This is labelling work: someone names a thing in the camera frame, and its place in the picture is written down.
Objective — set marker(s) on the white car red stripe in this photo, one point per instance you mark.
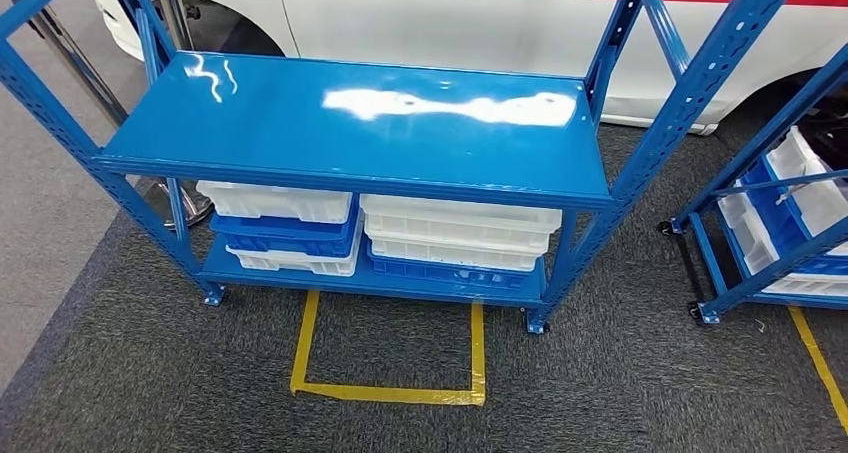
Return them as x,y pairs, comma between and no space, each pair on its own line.
430,26

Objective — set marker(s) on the yellow floor tape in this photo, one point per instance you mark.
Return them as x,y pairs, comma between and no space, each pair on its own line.
305,344
818,364

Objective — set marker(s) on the grey metal bar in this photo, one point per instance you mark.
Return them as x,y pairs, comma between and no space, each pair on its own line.
73,59

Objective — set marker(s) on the blue steel shelf rack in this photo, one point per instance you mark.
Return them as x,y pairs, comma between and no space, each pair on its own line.
331,125
735,165

